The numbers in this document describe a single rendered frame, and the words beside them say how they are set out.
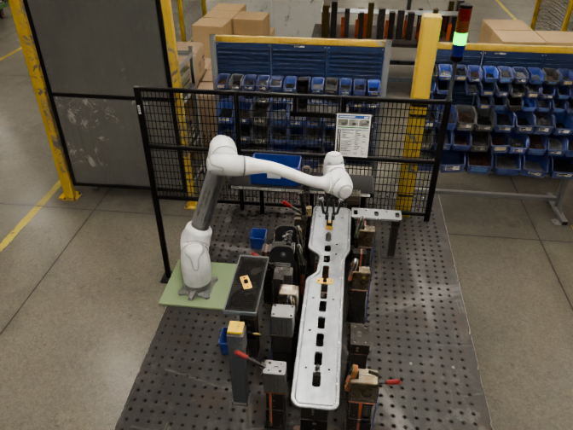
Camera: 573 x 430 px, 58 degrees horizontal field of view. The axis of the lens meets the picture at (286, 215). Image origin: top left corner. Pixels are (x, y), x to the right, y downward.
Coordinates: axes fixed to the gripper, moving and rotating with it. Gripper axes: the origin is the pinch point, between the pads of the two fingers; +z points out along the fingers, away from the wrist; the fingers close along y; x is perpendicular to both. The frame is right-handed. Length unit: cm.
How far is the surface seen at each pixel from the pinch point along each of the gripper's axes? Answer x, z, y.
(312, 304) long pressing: -63, 5, -5
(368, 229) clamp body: -7.2, -0.1, 21.4
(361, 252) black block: -20.7, 5.4, 18.3
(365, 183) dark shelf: 43.6, 1.5, 20.1
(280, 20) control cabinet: 637, 55, -110
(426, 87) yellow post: 58, -57, 50
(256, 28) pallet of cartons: 422, 12, -113
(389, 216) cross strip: 13.8, 4.3, 33.8
